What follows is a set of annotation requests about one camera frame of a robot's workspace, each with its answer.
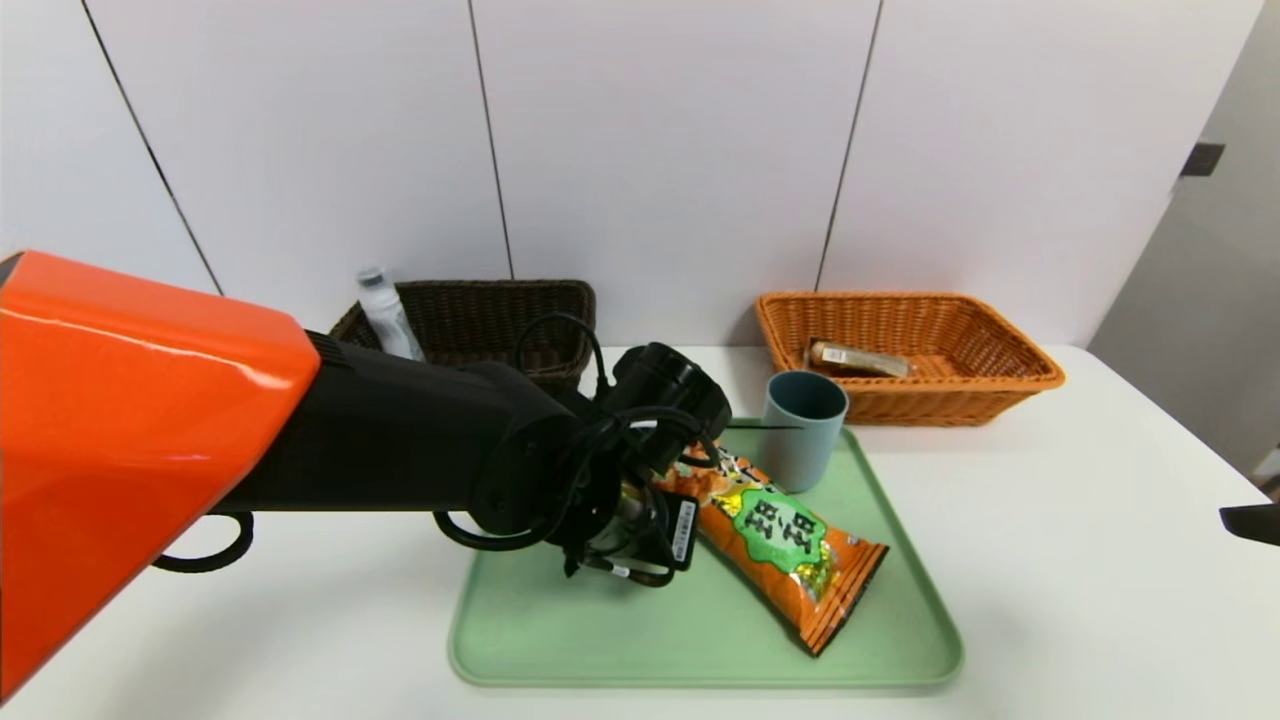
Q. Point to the dark brown wicker basket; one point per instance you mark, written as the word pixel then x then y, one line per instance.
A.
pixel 480 320

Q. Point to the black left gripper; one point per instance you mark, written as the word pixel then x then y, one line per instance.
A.
pixel 684 531

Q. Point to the orange wicker basket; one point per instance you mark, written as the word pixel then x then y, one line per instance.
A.
pixel 950 405

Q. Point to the clear-wrapped brown snack pack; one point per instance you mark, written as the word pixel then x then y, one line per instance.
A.
pixel 860 358

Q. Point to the blue-grey plastic cup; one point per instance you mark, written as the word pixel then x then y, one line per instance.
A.
pixel 798 450

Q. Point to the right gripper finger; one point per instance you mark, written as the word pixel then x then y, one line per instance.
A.
pixel 1255 525

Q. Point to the orange snack bag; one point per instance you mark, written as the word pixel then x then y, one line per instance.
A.
pixel 790 560

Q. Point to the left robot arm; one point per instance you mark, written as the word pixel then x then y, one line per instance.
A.
pixel 150 420

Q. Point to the light green plastic tray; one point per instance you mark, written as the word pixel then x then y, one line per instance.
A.
pixel 700 640

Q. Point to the dark wall-mounted bracket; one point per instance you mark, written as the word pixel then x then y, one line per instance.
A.
pixel 1200 160

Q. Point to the clear bottle with grey cap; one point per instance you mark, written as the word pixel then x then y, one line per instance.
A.
pixel 385 320

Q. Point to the thin black zip tie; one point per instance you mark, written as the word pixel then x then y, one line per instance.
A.
pixel 760 428

